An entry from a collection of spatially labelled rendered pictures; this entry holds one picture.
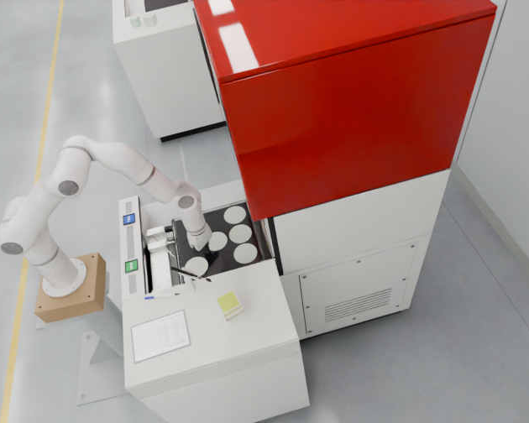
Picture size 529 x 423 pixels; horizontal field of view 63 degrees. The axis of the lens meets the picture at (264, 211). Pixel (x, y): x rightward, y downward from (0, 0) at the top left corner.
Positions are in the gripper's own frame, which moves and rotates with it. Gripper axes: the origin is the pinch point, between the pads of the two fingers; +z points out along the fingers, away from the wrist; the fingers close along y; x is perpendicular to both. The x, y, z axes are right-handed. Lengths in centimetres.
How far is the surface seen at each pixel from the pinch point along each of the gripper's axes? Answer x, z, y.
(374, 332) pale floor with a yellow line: 66, 92, -39
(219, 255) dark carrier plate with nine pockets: 6.0, 2.6, -1.2
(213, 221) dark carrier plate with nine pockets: -7.7, 2.6, -14.9
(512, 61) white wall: 78, -9, -167
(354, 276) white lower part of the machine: 54, 29, -34
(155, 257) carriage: -20.2, 4.5, 12.5
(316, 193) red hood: 43, -36, -22
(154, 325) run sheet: 6.7, -4.3, 38.2
